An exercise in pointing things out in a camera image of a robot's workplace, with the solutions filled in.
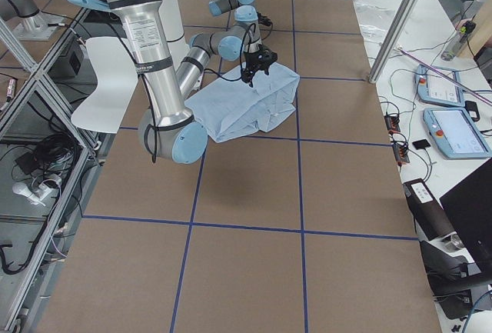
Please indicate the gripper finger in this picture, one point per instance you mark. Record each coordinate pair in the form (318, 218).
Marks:
(247, 76)
(266, 66)

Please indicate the light blue button shirt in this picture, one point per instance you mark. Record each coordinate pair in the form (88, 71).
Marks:
(229, 108)

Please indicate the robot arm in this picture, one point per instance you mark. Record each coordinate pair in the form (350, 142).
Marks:
(168, 128)
(229, 45)

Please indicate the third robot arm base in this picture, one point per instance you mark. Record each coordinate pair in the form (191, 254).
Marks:
(34, 24)

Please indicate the clear plastic bag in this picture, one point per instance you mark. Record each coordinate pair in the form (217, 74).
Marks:
(374, 21)

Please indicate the white curved plastic sheet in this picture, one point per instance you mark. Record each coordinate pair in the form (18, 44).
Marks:
(104, 109)

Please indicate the reacher grabber tool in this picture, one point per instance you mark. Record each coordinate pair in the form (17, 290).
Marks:
(441, 74)

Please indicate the orange circuit board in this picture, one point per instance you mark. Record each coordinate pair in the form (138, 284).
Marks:
(399, 142)

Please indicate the far teach pendant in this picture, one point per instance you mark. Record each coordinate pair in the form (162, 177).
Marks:
(436, 90)

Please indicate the teach pendant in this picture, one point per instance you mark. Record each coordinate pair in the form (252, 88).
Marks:
(455, 134)
(436, 90)

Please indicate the grey bottle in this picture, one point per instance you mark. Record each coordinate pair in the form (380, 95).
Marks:
(459, 40)

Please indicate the near teach pendant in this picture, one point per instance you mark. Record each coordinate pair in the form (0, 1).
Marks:
(455, 134)

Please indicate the white power strip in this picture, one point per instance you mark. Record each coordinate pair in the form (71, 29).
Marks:
(37, 195)

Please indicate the black monitor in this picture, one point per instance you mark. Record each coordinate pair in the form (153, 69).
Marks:
(468, 207)

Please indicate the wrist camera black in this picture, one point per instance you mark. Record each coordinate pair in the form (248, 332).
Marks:
(264, 20)

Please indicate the aluminium frame post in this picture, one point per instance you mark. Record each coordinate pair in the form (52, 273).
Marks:
(397, 26)

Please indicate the aluminium rail frame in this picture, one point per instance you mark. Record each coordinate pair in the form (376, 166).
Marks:
(42, 83)

